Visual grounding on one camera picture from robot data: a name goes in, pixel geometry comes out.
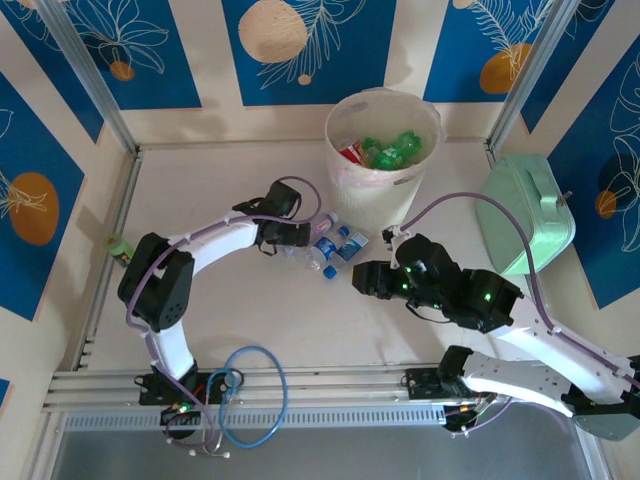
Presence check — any grey slotted cable duct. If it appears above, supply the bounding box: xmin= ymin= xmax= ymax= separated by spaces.
xmin=63 ymin=404 xmax=447 ymax=432

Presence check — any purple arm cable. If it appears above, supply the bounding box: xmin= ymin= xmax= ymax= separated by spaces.
xmin=402 ymin=193 xmax=640 ymax=436
xmin=123 ymin=174 xmax=324 ymax=449

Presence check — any thin black right gripper wire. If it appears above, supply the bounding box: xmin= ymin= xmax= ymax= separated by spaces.
xmin=405 ymin=299 xmax=451 ymax=326

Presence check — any clear bottle light blue label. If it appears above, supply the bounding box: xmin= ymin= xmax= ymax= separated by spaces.
xmin=333 ymin=229 xmax=371 ymax=264

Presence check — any small green capped bottle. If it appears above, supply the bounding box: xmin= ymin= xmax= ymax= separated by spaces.
xmin=103 ymin=233 xmax=134 ymax=265

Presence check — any aluminium mounting rail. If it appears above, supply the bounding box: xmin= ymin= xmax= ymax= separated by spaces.
xmin=42 ymin=363 xmax=594 ymax=414

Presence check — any clear bottle with red label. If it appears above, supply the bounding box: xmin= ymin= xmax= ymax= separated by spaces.
xmin=279 ymin=211 xmax=341 ymax=259

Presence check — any grey metal panel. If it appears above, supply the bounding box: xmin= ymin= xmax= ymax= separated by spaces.
xmin=49 ymin=399 xmax=601 ymax=480

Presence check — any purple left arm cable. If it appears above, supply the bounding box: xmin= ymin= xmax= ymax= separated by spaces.
xmin=123 ymin=174 xmax=324 ymax=449

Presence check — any red orange label juice bottle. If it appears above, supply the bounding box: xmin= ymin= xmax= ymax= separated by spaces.
xmin=339 ymin=140 xmax=366 ymax=164

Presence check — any cream plastic bin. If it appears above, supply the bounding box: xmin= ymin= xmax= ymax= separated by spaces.
xmin=323 ymin=88 xmax=446 ymax=226

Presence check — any aluminium frame post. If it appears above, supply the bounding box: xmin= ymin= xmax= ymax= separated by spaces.
xmin=487 ymin=0 xmax=589 ymax=151
xmin=38 ymin=0 xmax=140 ymax=154

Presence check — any mint green zip case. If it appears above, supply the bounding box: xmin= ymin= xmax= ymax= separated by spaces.
xmin=474 ymin=153 xmax=577 ymax=276

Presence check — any blue stethoscope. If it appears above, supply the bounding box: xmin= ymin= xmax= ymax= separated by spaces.
xmin=188 ymin=344 xmax=290 ymax=460

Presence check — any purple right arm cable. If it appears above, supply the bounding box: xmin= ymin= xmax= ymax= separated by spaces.
xmin=402 ymin=193 xmax=640 ymax=436

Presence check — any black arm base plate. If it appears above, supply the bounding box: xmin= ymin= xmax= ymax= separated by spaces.
xmin=138 ymin=369 xmax=246 ymax=407
xmin=399 ymin=367 xmax=496 ymax=401

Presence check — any aluminium side rail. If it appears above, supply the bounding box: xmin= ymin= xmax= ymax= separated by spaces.
xmin=74 ymin=149 xmax=144 ymax=371

